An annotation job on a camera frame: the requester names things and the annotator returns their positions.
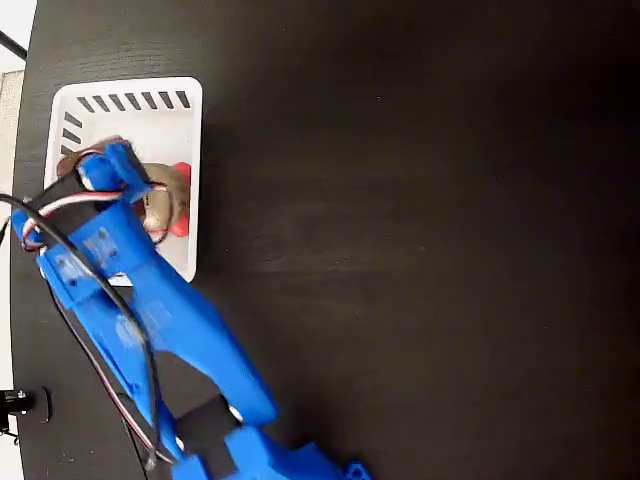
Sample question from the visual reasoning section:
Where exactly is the pink and silver toy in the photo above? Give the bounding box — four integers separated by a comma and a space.
167, 160, 193, 240

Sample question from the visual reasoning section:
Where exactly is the black rod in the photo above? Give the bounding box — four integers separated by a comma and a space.
0, 29, 29, 57

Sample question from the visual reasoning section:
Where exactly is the white plastic basket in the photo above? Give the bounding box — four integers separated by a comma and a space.
43, 75, 204, 285

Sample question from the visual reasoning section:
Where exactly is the white red servo cable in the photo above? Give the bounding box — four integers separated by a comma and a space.
20, 183, 169, 252
48, 284, 175, 469

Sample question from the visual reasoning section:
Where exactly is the black table clamp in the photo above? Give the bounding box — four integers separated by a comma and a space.
0, 385, 53, 424

